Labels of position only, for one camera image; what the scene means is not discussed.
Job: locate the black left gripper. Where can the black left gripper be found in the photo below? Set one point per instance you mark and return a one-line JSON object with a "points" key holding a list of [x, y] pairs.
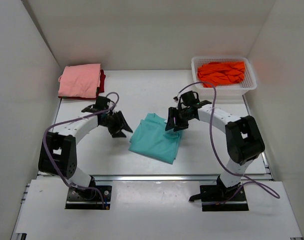
{"points": [[122, 123]]}

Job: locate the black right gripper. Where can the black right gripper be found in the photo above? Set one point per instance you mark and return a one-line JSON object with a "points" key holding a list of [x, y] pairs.
{"points": [[173, 113]]}

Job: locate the teal t shirt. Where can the teal t shirt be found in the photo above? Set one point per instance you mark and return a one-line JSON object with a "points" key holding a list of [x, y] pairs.
{"points": [[150, 139]]}

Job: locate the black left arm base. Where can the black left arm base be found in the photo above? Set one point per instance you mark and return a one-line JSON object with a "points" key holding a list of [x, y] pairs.
{"points": [[90, 199]]}

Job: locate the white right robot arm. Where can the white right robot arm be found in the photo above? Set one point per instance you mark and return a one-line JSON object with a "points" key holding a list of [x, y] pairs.
{"points": [[243, 139]]}

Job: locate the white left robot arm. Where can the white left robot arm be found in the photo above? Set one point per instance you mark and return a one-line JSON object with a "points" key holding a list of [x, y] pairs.
{"points": [[58, 154]]}

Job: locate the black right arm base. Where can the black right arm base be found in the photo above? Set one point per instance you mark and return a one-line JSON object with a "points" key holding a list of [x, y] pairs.
{"points": [[214, 199]]}

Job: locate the dark red folded t shirt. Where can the dark red folded t shirt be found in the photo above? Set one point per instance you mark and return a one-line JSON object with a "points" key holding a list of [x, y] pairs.
{"points": [[102, 80]]}

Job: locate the orange t shirt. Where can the orange t shirt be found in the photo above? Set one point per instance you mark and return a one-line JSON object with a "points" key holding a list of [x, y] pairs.
{"points": [[221, 73]]}

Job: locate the pink folded t shirt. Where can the pink folded t shirt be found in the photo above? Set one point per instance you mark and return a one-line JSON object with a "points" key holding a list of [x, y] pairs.
{"points": [[82, 69]]}

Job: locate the white plastic basket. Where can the white plastic basket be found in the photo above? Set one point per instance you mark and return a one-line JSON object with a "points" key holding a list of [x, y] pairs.
{"points": [[232, 90]]}

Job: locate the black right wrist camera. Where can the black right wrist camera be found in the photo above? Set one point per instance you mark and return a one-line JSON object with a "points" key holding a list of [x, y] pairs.
{"points": [[191, 99]]}

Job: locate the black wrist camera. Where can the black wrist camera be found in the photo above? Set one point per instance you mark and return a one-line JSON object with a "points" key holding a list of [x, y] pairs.
{"points": [[102, 103], [191, 99]]}

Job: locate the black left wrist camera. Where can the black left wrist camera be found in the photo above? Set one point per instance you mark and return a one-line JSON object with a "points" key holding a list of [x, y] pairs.
{"points": [[102, 103]]}

